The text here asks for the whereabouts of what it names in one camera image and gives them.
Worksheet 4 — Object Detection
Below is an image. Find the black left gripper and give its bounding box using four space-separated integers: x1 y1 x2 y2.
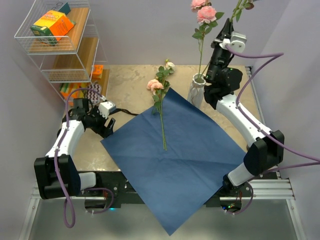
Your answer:
87 106 115 138

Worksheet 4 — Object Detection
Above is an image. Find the black printed ribbon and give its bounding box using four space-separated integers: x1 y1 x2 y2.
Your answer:
114 108 139 116

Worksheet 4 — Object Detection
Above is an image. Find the pink rose stem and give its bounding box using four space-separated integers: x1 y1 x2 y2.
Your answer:
146 78 170 151
190 0 254 74

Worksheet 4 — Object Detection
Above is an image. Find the blue wrapping paper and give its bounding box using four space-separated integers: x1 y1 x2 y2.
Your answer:
101 89 245 235

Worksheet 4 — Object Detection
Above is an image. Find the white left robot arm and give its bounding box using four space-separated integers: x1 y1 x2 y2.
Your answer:
34 98 116 200

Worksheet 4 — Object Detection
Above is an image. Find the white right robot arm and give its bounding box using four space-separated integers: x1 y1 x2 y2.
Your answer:
204 19 285 197

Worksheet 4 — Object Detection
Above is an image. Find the white ribbed ceramic vase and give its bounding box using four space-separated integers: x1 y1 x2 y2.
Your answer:
187 73 206 109

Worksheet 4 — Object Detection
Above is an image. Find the purple zigzag scrubber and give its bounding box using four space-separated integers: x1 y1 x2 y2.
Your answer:
84 82 102 103

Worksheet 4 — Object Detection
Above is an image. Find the orange yellow sponge pack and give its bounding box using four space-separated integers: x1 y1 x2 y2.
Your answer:
59 82 88 100

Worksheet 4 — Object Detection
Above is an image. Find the small orange box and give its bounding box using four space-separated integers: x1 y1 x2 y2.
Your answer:
91 64 104 80

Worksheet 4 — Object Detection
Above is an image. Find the white rose stem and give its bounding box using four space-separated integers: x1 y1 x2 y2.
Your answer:
155 58 176 151

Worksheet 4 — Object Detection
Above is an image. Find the orange green carton box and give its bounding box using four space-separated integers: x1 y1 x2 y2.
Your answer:
30 10 76 46

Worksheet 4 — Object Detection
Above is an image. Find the teal box on shelf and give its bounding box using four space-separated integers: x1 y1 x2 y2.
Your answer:
57 2 71 15

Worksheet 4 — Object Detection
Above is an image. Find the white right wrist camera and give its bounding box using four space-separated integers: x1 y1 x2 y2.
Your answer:
220 31 247 53

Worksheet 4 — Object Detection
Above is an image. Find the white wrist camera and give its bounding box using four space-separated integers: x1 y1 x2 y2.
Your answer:
98 101 117 120
220 31 247 53

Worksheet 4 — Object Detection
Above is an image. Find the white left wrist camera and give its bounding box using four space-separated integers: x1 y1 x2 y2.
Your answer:
98 101 117 120

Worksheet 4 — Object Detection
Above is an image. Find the white wire wooden shelf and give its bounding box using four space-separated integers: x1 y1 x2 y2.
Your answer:
14 0 110 101

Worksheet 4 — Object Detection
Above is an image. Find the aluminium frame rail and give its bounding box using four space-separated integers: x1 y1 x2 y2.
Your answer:
18 65 306 240

